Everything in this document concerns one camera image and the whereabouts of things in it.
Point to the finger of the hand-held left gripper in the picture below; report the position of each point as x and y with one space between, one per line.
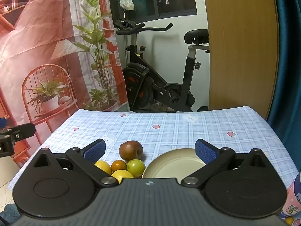
2 122
23 130

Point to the yellow-green apple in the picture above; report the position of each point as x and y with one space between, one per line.
136 167

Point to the small yellow object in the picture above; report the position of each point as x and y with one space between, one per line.
289 220

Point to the blue checked tablecloth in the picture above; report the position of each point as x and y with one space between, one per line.
164 127

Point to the dark red pomegranate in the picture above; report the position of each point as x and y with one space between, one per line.
129 150

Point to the pink blue printed cup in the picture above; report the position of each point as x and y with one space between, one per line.
294 200

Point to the large yellow lemon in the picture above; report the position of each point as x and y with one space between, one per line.
123 175

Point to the printed wall backdrop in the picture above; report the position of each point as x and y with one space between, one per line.
47 40

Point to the orange tangerine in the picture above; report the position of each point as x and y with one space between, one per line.
118 166

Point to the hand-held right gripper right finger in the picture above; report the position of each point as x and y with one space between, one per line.
205 154

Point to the wooden board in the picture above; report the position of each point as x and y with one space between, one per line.
239 47

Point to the white cap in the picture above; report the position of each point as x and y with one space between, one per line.
127 3

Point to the black exercise bike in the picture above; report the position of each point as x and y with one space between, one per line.
150 87

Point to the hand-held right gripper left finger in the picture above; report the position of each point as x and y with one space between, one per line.
95 149

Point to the blue fluffy rug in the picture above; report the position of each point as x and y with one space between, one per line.
9 214

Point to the cream round plate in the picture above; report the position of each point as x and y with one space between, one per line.
169 167

